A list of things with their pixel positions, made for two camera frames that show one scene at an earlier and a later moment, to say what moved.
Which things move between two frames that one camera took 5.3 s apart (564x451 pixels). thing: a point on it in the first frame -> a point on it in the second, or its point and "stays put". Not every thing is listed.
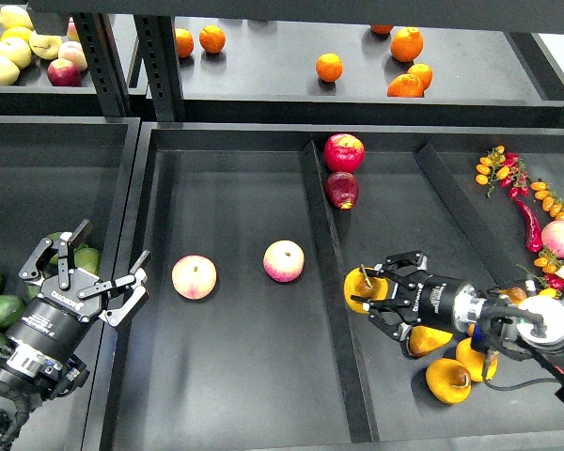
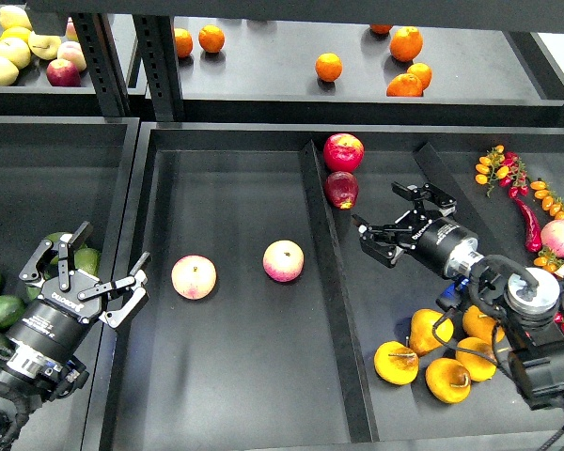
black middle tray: x=245 y=342 stays put
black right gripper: x=429 y=300 -> x=432 y=240
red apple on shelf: x=64 y=72 stays put
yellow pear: x=356 y=285 -> x=396 y=364
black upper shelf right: x=351 y=70 stays put
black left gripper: x=52 y=321 stays put
